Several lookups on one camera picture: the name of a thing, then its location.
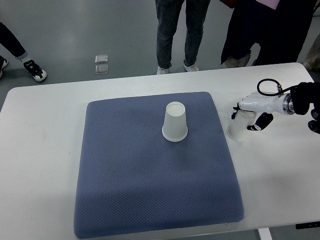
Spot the person in grey jeans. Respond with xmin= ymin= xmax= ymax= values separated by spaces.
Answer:
xmin=154 ymin=0 xmax=211 ymax=75

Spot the white paper cup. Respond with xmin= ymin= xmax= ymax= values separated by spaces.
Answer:
xmin=162 ymin=101 xmax=188 ymax=142
xmin=227 ymin=110 xmax=257 ymax=142

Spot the person in black coat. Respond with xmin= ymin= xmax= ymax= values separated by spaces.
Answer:
xmin=221 ymin=0 xmax=317 ymax=68

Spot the floor socket plate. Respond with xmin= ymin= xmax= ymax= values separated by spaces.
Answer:
xmin=95 ymin=64 xmax=109 ymax=75
xmin=95 ymin=54 xmax=108 ymax=64

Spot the white paper cup on mat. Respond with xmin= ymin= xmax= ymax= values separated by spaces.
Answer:
xmin=162 ymin=101 xmax=188 ymax=142

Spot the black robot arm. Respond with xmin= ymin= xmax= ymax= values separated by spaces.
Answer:
xmin=290 ymin=82 xmax=320 ymax=134

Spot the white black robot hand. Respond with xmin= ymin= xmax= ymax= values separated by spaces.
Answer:
xmin=231 ymin=91 xmax=295 ymax=131

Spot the lower floor socket plate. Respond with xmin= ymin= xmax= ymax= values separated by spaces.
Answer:
xmin=95 ymin=64 xmax=109 ymax=75

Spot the beige bag on floor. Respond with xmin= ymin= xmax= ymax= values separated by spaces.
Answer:
xmin=303 ymin=34 xmax=320 ymax=72

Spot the white table leg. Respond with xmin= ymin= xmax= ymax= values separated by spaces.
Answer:
xmin=257 ymin=227 xmax=273 ymax=240

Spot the black table control panel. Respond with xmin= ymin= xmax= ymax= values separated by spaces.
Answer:
xmin=295 ymin=221 xmax=320 ymax=230

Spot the blue quilted cushion mat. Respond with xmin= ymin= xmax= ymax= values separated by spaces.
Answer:
xmin=74 ymin=92 xmax=244 ymax=239

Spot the upper floor socket plate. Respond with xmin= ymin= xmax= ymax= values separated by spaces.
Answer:
xmin=95 ymin=54 xmax=108 ymax=64

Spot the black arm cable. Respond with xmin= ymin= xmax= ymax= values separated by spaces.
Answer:
xmin=256 ymin=79 xmax=300 ymax=97

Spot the person in dark trousers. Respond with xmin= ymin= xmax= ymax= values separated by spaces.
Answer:
xmin=0 ymin=22 xmax=47 ymax=82

